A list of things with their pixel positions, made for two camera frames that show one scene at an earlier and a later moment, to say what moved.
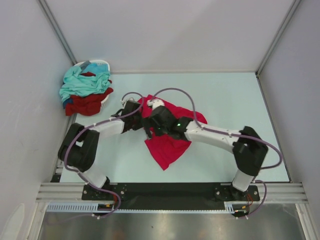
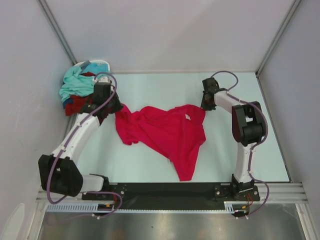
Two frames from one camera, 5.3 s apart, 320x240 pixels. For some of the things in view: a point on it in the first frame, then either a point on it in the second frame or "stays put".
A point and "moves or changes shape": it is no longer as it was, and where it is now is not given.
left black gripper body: x=137 y=123 to x=114 y=105
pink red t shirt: x=166 y=148 moves or changes shape
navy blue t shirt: x=69 y=100 stays put
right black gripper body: x=148 y=123 to x=206 y=105
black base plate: x=170 y=195 stays put
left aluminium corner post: x=57 y=30 stays put
